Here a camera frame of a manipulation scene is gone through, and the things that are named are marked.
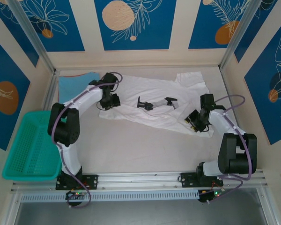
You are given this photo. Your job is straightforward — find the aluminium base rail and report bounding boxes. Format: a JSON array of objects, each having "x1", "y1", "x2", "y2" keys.
[{"x1": 10, "y1": 171, "x2": 265, "y2": 192}]

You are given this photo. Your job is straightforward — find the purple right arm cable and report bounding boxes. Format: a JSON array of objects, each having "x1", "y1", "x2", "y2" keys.
[{"x1": 202, "y1": 94, "x2": 253, "y2": 204}]

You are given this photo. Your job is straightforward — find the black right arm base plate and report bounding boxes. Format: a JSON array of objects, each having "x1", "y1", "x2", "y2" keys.
[{"x1": 180, "y1": 172, "x2": 224, "y2": 188}]

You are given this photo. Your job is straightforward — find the white slotted cable duct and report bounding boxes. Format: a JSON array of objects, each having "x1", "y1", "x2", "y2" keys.
[{"x1": 20, "y1": 189, "x2": 201, "y2": 202}]

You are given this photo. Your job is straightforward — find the teal plastic basket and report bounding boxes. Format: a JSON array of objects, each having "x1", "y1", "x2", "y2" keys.
[{"x1": 1, "y1": 110, "x2": 61, "y2": 181}]

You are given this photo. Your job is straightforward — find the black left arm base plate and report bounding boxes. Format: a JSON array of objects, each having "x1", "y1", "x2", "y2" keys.
[{"x1": 55, "y1": 173, "x2": 99, "y2": 190}]

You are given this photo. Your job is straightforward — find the black right controller board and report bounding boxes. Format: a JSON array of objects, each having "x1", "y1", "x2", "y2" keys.
[{"x1": 198, "y1": 189, "x2": 226, "y2": 203}]

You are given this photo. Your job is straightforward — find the white printed t-shirt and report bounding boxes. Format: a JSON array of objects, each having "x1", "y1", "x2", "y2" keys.
[{"x1": 98, "y1": 72, "x2": 215, "y2": 138}]

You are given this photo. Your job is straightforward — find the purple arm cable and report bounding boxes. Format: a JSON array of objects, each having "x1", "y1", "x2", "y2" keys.
[
  {"x1": 202, "y1": 94, "x2": 253, "y2": 204},
  {"x1": 51, "y1": 71, "x2": 124, "y2": 209}
]

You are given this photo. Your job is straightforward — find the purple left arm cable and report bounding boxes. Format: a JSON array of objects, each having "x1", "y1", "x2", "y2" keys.
[{"x1": 51, "y1": 71, "x2": 124, "y2": 209}]

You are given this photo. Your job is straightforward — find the aluminium frame post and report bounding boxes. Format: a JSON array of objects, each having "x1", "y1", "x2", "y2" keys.
[
  {"x1": 219, "y1": 0, "x2": 260, "y2": 71},
  {"x1": 7, "y1": 0, "x2": 56, "y2": 75}
]

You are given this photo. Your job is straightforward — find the black left controller board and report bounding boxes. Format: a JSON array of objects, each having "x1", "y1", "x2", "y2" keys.
[{"x1": 65, "y1": 190, "x2": 88, "y2": 201}]

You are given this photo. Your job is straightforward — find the folded light blue t-shirt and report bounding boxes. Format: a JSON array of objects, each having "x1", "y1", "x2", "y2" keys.
[{"x1": 58, "y1": 72, "x2": 101, "y2": 104}]

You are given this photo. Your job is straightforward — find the black controller board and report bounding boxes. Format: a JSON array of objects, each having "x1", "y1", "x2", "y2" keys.
[
  {"x1": 65, "y1": 190, "x2": 88, "y2": 201},
  {"x1": 198, "y1": 189, "x2": 226, "y2": 203}
]

